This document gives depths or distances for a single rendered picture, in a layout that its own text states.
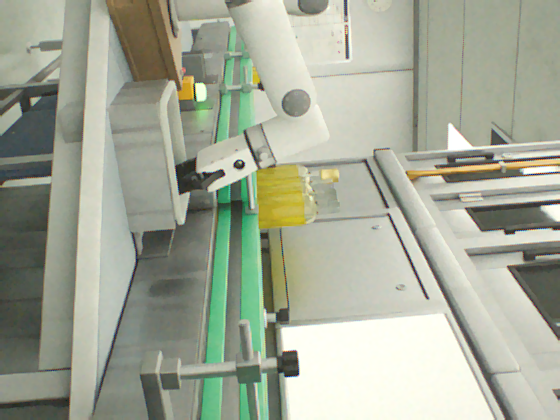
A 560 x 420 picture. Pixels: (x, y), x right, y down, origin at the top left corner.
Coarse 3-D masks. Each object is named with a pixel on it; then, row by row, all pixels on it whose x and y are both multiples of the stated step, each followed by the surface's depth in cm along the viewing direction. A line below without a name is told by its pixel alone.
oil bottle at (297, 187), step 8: (280, 184) 151; (288, 184) 151; (296, 184) 150; (304, 184) 150; (264, 192) 148; (272, 192) 147; (280, 192) 147; (288, 192) 147; (296, 192) 147; (304, 192) 147; (312, 192) 149
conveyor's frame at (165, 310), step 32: (224, 32) 267; (192, 128) 152; (192, 224) 128; (192, 256) 116; (160, 288) 107; (192, 288) 106; (128, 320) 99; (160, 320) 98; (192, 320) 98; (128, 352) 92; (192, 352) 91; (128, 384) 85; (192, 384) 85; (96, 416) 80; (128, 416) 80; (192, 416) 80
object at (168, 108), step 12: (168, 84) 115; (168, 96) 109; (168, 108) 121; (168, 120) 122; (180, 120) 123; (168, 132) 106; (180, 132) 123; (168, 144) 107; (180, 144) 124; (168, 156) 108; (180, 156) 125; (168, 168) 110; (168, 180) 111; (180, 204) 121; (180, 216) 113
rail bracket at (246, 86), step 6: (246, 66) 182; (246, 72) 183; (246, 78) 183; (222, 84) 185; (246, 84) 183; (252, 84) 184; (258, 84) 184; (222, 90) 184; (228, 90) 184; (234, 90) 185; (246, 90) 184; (264, 90) 185
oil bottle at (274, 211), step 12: (264, 204) 142; (276, 204) 142; (288, 204) 142; (300, 204) 142; (312, 204) 143; (264, 216) 143; (276, 216) 143; (288, 216) 143; (300, 216) 143; (312, 216) 144
